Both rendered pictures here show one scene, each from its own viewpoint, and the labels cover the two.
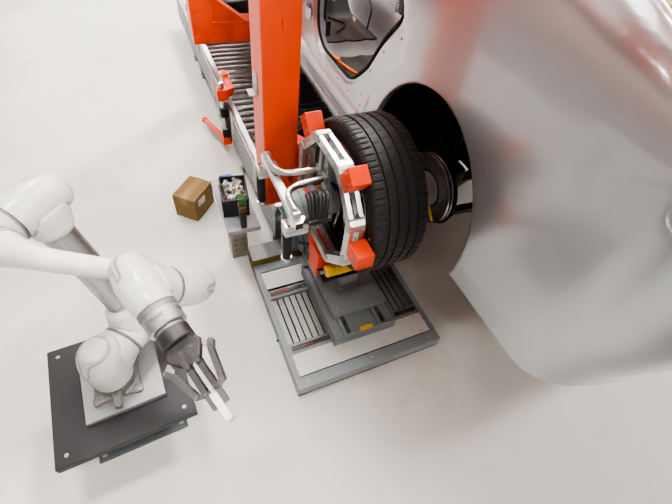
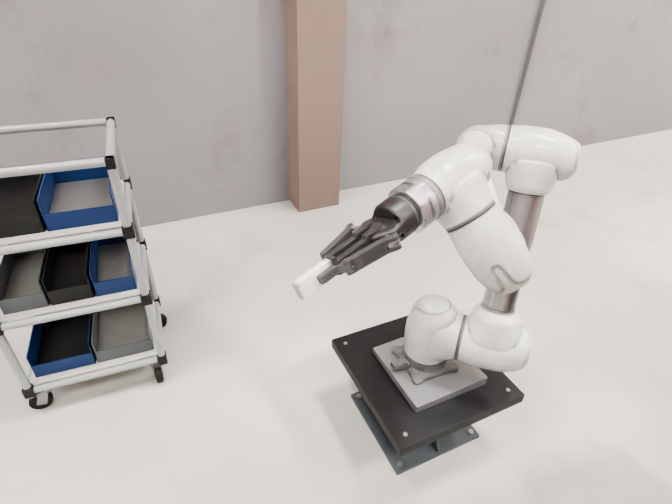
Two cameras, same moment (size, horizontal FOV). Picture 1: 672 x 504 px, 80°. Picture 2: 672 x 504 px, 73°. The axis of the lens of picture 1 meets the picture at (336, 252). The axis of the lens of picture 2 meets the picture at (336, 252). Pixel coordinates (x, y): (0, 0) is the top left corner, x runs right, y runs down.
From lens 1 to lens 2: 0.68 m
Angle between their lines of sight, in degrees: 69
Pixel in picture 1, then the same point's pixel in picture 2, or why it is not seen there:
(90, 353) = (429, 301)
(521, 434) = not seen: outside the picture
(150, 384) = (423, 390)
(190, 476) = (339, 488)
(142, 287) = (438, 161)
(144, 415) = (389, 395)
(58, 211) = (540, 166)
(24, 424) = not seen: hidden behind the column
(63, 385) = not seen: hidden behind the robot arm
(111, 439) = (361, 372)
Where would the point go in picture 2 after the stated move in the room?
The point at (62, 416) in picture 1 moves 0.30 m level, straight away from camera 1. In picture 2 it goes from (380, 331) to (411, 291)
